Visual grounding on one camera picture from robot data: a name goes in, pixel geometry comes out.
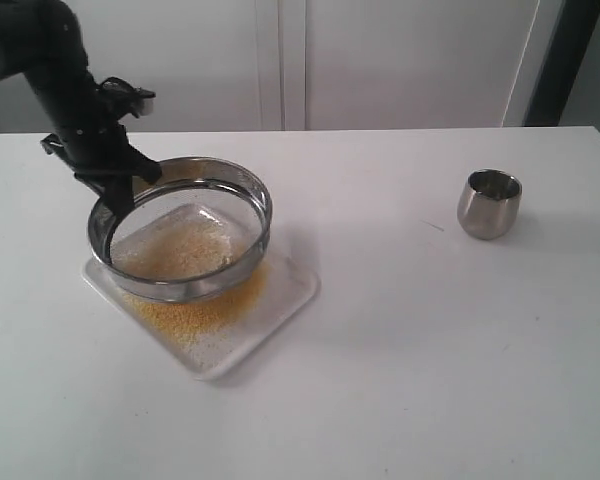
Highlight round metal sieve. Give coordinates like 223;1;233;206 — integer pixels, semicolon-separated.
87;157;273;303

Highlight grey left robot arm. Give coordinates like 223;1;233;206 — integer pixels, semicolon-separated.
0;1;162;218

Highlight yellow grain pile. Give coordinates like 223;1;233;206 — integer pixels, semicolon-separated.
112;219;267;350

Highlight white cabinet doors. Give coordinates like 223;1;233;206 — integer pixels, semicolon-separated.
0;0;564;134

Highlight stainless steel cup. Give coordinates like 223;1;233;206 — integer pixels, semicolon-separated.
457;169;523;240

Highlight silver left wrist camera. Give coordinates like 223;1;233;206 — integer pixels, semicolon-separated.
98;77;156;119

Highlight white square tray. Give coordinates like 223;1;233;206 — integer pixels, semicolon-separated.
83;249;319;380

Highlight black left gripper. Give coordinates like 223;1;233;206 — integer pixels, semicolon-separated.
41;124;161;220

